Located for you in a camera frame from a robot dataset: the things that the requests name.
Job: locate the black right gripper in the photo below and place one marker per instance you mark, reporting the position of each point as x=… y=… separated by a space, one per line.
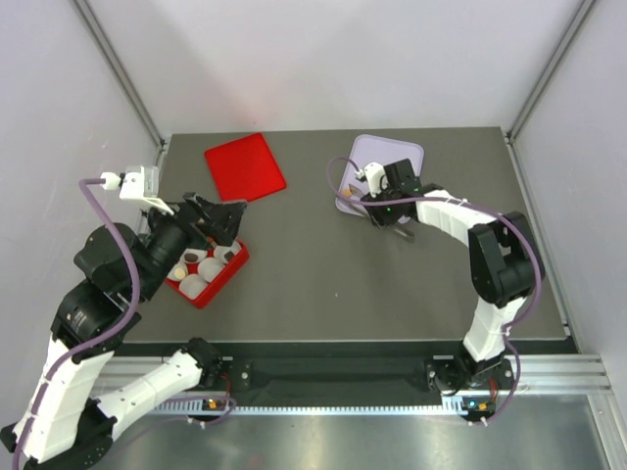
x=380 y=215

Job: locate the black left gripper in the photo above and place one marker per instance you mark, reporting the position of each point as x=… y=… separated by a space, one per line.
x=222 y=232

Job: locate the red box lid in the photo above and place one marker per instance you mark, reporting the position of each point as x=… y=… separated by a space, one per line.
x=245 y=169

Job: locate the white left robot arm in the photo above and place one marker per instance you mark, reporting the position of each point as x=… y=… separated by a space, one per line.
x=64 y=427

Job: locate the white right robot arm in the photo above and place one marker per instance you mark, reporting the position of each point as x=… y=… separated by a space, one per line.
x=503 y=259

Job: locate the lavender plastic tray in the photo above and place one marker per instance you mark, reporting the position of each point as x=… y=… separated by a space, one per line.
x=375 y=149

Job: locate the red chocolate box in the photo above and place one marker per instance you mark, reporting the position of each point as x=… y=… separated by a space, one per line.
x=228 y=273

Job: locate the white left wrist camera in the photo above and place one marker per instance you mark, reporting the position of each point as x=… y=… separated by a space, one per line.
x=138 y=185

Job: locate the metal tongs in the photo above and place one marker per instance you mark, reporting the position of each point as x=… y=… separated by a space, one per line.
x=397 y=228

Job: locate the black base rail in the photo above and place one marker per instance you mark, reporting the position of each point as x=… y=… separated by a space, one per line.
x=350 y=374

